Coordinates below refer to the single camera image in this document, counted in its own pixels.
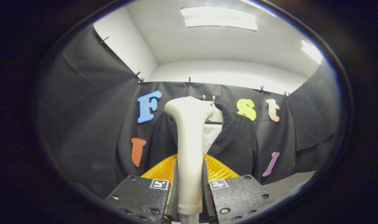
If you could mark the ceiling light panel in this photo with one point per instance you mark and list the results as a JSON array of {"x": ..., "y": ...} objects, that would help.
[
  {"x": 218, "y": 18},
  {"x": 312, "y": 52}
]

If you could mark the black backdrop cloth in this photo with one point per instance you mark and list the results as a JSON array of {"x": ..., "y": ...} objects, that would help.
[{"x": 92, "y": 109}]

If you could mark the white garment steamer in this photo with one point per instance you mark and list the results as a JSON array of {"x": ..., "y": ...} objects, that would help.
[{"x": 190, "y": 149}]

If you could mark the white shirt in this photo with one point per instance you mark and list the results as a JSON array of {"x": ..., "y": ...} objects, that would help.
[{"x": 210, "y": 137}]

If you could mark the grey cabinet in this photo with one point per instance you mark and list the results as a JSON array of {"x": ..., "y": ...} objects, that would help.
[{"x": 285, "y": 185}]

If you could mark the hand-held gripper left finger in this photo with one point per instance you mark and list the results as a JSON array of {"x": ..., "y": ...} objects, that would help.
[{"x": 172, "y": 203}]

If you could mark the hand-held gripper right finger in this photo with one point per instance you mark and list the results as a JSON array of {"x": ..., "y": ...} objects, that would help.
[{"x": 207, "y": 202}]

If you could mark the black suit jacket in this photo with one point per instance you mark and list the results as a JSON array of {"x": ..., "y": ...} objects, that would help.
[{"x": 235, "y": 146}]

